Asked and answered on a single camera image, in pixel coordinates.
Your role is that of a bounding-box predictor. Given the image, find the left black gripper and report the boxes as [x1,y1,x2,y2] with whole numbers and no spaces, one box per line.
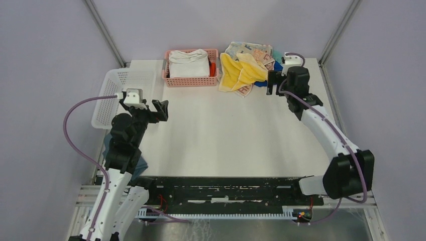
[120,98,168,146]

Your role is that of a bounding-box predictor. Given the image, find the rabbit print towel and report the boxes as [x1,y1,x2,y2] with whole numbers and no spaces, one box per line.
[224,42,275,97]

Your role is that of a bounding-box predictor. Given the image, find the yellow duck towel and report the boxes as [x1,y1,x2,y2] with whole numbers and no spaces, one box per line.
[219,53,268,92]

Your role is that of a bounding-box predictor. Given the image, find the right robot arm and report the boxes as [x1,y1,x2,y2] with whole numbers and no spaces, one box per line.
[267,66,375,205]

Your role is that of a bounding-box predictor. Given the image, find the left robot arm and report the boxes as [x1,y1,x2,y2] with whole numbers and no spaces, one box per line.
[69,100,169,240]

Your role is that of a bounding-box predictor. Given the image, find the teal green towel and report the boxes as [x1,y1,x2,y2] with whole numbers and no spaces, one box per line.
[272,49,283,62]

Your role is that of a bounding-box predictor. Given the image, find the white plastic basket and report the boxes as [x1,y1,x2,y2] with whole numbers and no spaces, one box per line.
[91,68,161,130]

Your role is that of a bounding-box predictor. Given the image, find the white folded towel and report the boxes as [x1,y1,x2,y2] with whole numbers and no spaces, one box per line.
[168,49,210,78]

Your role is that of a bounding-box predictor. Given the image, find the grey blue towel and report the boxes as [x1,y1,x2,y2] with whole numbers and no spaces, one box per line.
[102,133,148,181]

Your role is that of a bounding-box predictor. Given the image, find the orange towel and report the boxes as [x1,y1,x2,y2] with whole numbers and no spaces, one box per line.
[209,62,216,77]

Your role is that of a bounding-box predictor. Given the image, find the pink plastic basket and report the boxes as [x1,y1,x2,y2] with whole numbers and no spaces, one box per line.
[162,49,219,87]

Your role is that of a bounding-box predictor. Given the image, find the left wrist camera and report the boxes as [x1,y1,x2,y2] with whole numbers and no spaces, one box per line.
[119,88,147,110]

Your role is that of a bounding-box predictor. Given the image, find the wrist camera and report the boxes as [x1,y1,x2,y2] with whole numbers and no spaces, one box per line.
[119,88,147,110]
[281,55,304,66]

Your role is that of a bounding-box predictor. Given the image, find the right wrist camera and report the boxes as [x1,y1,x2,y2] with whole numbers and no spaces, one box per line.
[281,55,304,66]

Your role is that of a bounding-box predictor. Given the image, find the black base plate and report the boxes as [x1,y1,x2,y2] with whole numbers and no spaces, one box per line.
[130,176,324,216]

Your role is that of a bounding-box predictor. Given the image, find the aluminium frame rails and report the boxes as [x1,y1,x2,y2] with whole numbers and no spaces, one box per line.
[66,184,390,241]

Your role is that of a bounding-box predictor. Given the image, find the white cable duct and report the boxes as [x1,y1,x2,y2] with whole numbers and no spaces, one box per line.
[135,208,297,221]

